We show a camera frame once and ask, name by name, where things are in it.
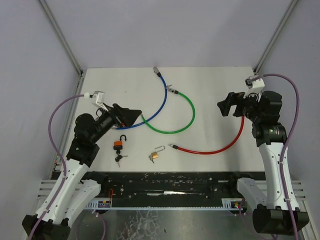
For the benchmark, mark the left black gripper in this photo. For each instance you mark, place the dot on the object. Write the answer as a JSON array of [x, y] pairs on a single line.
[[117, 114]]

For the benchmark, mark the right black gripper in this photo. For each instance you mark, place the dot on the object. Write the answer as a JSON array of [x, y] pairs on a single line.
[[240, 105]]

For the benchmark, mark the green cable lock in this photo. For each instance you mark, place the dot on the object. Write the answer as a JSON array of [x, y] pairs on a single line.
[[176, 116]]

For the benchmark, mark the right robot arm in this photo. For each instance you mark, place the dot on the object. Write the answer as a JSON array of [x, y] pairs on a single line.
[[276, 211]]

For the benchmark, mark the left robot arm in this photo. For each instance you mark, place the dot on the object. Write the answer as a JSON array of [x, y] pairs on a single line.
[[71, 193]]

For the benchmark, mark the orange black padlock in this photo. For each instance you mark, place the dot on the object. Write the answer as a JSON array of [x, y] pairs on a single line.
[[118, 145]]

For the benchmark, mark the black padlock keys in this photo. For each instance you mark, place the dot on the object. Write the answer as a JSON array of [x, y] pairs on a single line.
[[118, 159]]

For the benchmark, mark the brass padlock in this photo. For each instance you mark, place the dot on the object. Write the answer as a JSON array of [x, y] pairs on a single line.
[[155, 154]]

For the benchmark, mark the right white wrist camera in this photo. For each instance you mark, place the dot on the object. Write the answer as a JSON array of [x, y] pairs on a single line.
[[254, 86]]

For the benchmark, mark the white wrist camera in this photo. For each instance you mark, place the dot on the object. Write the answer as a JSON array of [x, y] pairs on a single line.
[[97, 99], [254, 86]]

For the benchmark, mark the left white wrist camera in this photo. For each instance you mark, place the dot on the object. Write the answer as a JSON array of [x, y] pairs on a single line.
[[97, 99]]

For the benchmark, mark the right aluminium frame post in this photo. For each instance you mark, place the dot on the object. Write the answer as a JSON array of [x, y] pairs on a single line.
[[276, 35]]

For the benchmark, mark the aluminium frame post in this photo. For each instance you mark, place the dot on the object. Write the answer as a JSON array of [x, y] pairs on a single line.
[[60, 36], [276, 35]]

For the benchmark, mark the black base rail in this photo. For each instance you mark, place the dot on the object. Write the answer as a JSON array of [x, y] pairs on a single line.
[[213, 185]]

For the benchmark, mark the white slotted cable duct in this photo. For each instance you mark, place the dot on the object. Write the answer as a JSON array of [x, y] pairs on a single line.
[[166, 203]]

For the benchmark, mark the left aluminium frame post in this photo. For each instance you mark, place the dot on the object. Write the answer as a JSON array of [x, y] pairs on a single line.
[[60, 36]]

